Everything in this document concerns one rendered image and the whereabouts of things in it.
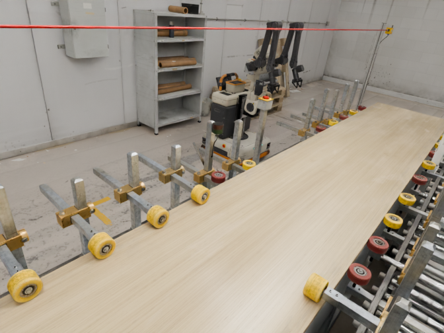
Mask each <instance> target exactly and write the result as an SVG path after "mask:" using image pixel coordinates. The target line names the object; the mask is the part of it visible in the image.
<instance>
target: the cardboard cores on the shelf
mask: <svg viewBox="0 0 444 333"><path fill-rule="evenodd" d="M187 35H188V31H187V30H174V36H187ZM157 36H169V29H157ZM157 59H158V66H159V67H160V68H164V67H178V66H186V65H196V64H197V61H196V59H195V58H194V57H190V58H189V57H188V56H186V57H184V56H183V55H182V56H170V57H158V58H157ZM191 88H192V85H191V84H186V83H185V81H181V82H175V83H166V84H160V85H158V94H165V93H171V92H175V91H182V90H186V89H191Z"/></svg>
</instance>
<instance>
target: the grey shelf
mask: <svg viewBox="0 0 444 333"><path fill-rule="evenodd" d="M170 21H174V27H183V25H184V27H207V15H194V14H188V13H187V14H182V13H174V12H170V11H148V10H137V9H133V26H162V27H169V23H170ZM184 30H187V31H188V35H187V36H174V38H169V36H157V29H134V30H133V31H134V48H135V79H136V95H137V126H141V124H140V123H139V122H141V123H143V124H145V125H147V126H149V127H151V128H153V129H155V135H158V128H159V127H162V126H165V125H168V124H173V123H177V122H181V121H184V120H189V119H192V118H196V117H200V119H199V120H198V122H199V123H200V122H201V114H202V94H203V83H204V62H205V41H206V30H205V31H204V30H203V29H184ZM182 49H183V52H182ZM170 56H184V57H186V56H188V57H189V58H190V57H194V58H195V59H196V61H197V64H196V65H186V66H178V67H164V68H160V67H159V66H158V59H157V58H158V57H170ZM202 62H203V64H202ZM153 64H154V66H153ZM185 72H186V74H185ZM181 81H185V83H186V84H191V85H192V88H191V89H186V90H182V91H175V92H169V93H165V94H158V85H160V84H166V83H175V82H181ZM201 84H202V86H201ZM200 95H201V98H200Z"/></svg>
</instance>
